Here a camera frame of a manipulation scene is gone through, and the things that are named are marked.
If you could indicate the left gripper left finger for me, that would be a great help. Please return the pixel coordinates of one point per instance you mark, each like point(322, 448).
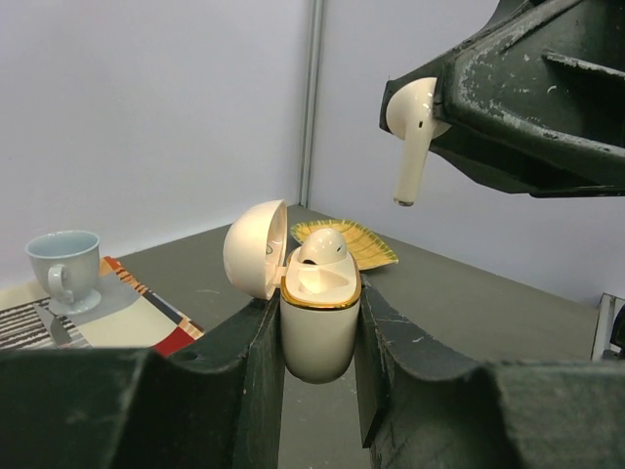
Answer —
point(218, 402)

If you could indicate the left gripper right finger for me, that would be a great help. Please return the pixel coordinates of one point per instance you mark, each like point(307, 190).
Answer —
point(421, 404)

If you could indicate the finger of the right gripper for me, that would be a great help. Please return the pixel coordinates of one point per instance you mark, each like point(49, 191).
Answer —
point(556, 64)
point(512, 155)

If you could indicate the pink earbud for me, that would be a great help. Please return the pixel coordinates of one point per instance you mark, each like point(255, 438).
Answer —
point(322, 247)
point(410, 117)

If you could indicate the pink earbud case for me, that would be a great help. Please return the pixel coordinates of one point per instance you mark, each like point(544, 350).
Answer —
point(318, 304)

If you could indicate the patchwork placemat cloth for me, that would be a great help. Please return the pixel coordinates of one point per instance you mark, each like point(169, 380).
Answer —
point(130, 316)

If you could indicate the yellow woven basket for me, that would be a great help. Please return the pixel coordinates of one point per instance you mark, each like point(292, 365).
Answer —
point(368, 249)

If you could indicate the light blue cup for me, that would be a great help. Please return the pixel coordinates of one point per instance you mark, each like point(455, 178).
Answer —
point(67, 266)

